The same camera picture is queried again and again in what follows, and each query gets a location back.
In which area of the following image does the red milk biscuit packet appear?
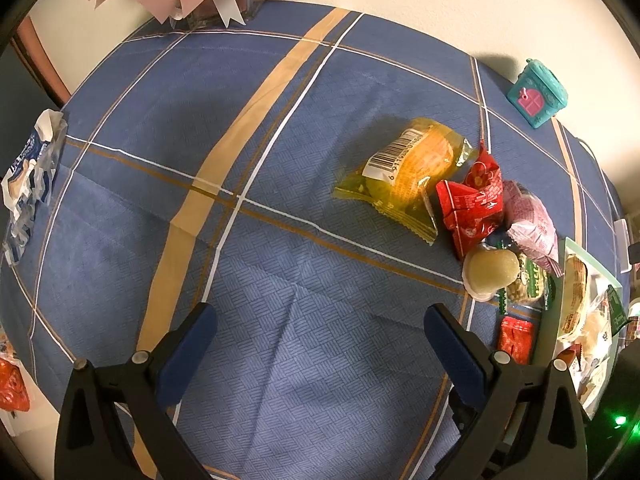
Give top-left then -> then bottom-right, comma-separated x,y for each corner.
497,315 -> 535,365

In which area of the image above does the green pea cracker packet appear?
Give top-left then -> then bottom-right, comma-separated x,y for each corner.
497,247 -> 554,314

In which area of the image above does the cream bun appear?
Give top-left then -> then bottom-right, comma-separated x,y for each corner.
462,245 -> 520,302

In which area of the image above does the beige bread packet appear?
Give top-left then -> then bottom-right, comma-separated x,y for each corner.
558,254 -> 588,342

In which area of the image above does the pink snack packet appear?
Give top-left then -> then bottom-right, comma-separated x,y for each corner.
503,180 -> 563,278

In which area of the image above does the red candy snack packet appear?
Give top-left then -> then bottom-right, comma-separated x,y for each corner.
436,143 -> 503,261

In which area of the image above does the orange cake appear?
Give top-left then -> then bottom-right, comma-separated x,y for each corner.
334,117 -> 478,244

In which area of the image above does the green biscuit packet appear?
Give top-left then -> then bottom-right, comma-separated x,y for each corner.
606,285 -> 629,336

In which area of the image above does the white tray with green rim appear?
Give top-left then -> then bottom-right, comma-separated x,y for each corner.
532,237 -> 623,417

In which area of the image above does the white power strip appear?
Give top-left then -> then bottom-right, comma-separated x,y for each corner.
614,218 -> 632,273

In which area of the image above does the blue white tissue pack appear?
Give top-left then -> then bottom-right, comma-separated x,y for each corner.
1,108 -> 68,266

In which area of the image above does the blue plaid tablecloth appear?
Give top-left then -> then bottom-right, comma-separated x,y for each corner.
1,2 -> 622,479

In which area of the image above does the teal toy house box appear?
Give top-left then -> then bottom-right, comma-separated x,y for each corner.
506,58 -> 568,129

